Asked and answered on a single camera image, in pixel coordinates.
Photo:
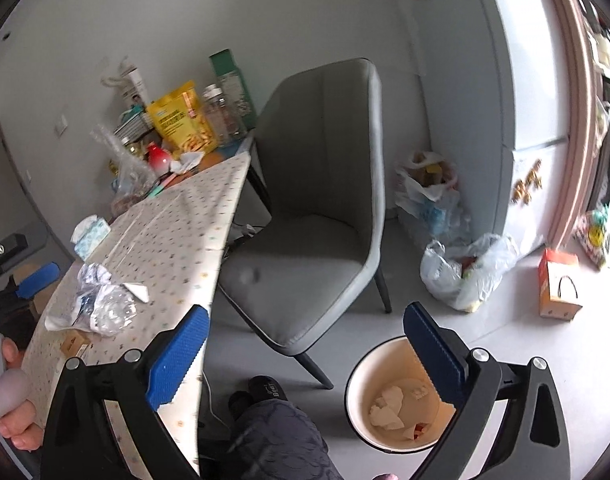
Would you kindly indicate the grey upholstered chair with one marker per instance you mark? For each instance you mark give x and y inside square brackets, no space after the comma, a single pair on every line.
[319,142]

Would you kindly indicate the crumpled white tissue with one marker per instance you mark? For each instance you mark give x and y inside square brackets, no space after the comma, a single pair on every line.
[186,162]

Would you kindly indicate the floral dotted tablecloth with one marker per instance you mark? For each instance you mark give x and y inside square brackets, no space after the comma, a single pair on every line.
[173,244]

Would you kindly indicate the yellow snack bag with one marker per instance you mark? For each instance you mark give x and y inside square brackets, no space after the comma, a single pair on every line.
[179,119]

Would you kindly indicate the blue white tissue box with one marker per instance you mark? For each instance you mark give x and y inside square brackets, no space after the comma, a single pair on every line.
[88,235]

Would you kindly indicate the clear plastic bag on table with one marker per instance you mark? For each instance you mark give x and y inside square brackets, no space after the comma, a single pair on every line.
[135,178]

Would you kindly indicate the teal pink pen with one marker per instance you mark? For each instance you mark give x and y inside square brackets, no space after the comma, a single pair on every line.
[165,182]

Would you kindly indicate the black slipper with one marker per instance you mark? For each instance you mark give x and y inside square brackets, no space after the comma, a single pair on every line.
[259,389]

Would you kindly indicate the pink curtain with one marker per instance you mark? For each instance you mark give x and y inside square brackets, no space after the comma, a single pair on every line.
[578,173]

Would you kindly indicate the white fridge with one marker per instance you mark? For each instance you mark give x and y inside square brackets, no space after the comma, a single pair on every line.
[496,88]

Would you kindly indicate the white milk carton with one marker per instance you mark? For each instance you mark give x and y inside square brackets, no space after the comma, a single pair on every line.
[129,84]

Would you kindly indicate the orange cardboard box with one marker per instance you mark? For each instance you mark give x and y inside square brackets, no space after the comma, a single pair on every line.
[559,285]

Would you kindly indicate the white plastic bag by fridge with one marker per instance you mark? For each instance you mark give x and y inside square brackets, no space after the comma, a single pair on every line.
[428,202]

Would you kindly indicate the red white peach ornament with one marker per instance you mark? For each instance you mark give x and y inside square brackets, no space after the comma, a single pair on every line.
[158,159]

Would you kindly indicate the clear glass jar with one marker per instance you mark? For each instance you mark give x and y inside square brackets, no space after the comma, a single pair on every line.
[221,116]

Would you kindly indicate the clear plastic bag on floor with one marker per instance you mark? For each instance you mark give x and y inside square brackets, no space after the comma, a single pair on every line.
[464,277]

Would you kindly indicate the dark patterned trouser leg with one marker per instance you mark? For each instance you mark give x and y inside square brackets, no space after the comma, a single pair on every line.
[274,439]

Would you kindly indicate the person left hand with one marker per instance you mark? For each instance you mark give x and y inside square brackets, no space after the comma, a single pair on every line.
[17,412]

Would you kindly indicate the green tall box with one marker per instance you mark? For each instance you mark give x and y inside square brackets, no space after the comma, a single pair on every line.
[231,80]

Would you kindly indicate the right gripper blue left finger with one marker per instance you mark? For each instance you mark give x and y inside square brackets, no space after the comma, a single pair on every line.
[79,442]

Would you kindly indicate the crushed clear plastic bottle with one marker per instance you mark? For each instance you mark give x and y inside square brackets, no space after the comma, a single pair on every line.
[104,310]

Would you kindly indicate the white round trash bin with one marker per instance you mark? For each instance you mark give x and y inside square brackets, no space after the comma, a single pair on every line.
[391,402]

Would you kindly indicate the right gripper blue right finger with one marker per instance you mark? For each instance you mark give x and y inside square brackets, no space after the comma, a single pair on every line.
[532,439]

